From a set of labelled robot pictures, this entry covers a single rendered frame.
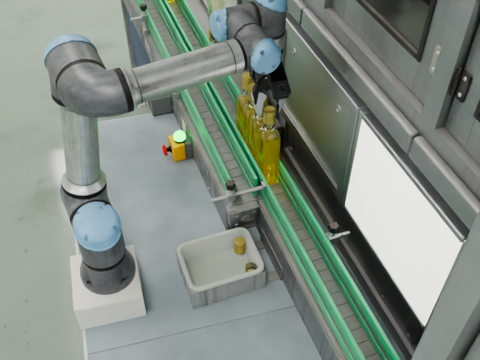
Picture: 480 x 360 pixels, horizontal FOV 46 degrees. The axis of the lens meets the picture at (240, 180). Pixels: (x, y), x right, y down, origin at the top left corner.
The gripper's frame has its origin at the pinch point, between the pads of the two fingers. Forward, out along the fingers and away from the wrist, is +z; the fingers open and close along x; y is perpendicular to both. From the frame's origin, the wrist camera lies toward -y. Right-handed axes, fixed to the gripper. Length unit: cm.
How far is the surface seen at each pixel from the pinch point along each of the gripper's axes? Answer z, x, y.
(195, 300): 36, 33, -29
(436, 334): -50, 23, -95
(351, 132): -8.7, -11.6, -24.2
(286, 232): 23.6, 4.1, -24.4
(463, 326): -55, 24, -97
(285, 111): 14.1, -12.2, 14.8
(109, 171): 40, 45, 35
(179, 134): 29.8, 19.0, 33.2
